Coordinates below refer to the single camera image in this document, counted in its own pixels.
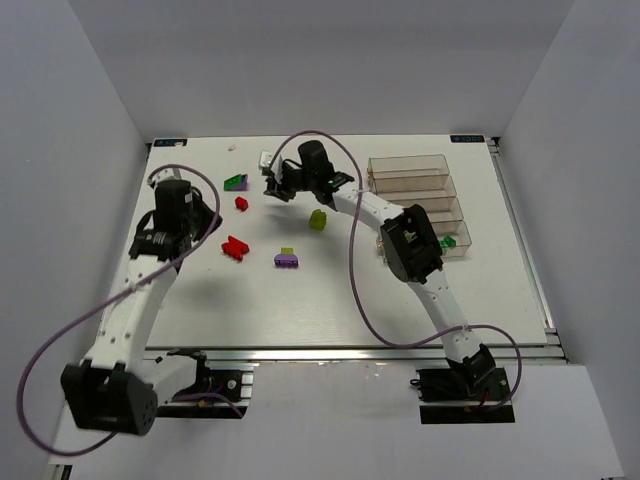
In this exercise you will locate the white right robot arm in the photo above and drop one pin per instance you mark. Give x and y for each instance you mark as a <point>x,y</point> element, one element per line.
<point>410,245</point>

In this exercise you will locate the lime green lego brick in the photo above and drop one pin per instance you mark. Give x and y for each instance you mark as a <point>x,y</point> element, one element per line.
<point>317,220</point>

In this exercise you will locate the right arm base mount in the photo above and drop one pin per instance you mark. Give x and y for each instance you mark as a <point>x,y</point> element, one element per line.
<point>444,399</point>

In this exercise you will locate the purple lego with lime top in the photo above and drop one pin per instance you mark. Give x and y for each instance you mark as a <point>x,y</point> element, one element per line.
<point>286,258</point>

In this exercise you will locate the clear bin front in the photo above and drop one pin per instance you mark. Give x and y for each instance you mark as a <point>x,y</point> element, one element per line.
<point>454,238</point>

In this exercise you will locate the small red lego brick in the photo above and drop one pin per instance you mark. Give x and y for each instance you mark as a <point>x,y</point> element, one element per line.
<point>241,203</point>

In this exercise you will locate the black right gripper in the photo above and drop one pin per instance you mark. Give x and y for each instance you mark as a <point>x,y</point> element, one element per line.
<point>279,181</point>

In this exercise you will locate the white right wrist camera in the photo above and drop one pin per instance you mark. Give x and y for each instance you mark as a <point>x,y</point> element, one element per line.
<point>266,163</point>

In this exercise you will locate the red jagged lego pieces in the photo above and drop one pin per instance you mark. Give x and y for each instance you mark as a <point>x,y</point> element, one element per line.
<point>235,248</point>

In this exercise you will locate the small green lego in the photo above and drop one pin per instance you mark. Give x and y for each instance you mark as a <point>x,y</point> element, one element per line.
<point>449,242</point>

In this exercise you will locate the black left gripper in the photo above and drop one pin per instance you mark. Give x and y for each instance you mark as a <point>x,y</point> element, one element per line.
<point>208,223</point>

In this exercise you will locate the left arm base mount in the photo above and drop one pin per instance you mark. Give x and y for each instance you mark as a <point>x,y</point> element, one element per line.
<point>220,387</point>

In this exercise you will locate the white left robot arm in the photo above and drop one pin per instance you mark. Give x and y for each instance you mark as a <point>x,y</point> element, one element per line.
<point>113,389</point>

